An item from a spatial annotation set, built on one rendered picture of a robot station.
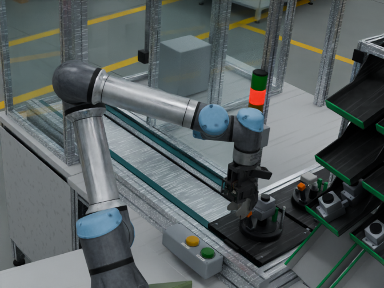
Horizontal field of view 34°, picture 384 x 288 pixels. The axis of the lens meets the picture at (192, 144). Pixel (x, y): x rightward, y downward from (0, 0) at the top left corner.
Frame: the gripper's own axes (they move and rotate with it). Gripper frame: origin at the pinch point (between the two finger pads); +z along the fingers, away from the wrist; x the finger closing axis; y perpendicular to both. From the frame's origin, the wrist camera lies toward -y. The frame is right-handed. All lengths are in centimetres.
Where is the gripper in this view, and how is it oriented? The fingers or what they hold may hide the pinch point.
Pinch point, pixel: (243, 214)
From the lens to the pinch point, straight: 192.9
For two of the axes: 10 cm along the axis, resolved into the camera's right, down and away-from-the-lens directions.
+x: 6.5, 4.1, -6.3
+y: -7.5, 2.8, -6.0
